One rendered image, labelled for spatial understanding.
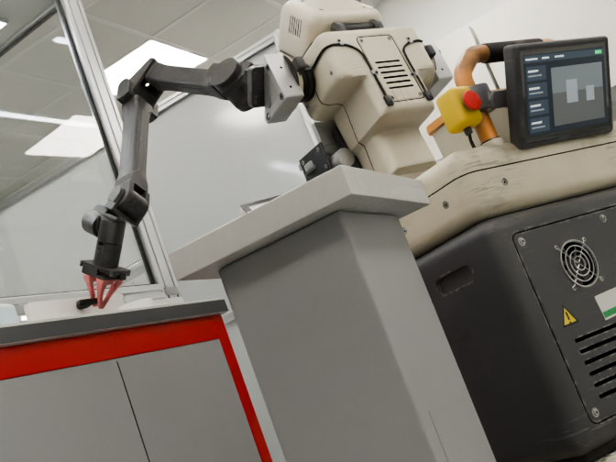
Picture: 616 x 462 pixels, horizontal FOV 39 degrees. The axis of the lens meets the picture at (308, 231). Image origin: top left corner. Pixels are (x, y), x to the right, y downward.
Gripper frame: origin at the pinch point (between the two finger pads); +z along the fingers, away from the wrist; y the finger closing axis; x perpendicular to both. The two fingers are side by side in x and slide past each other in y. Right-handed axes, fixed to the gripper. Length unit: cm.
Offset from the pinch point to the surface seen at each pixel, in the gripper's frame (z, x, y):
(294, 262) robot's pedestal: -31, 51, -79
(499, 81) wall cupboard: -96, -330, 43
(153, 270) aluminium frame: -0.5, -43.8, 22.8
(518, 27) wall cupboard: -127, -331, 39
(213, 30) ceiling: -94, -269, 200
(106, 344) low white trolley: -9, 45, -45
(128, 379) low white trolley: -4, 42, -49
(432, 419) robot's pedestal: -17, 47, -100
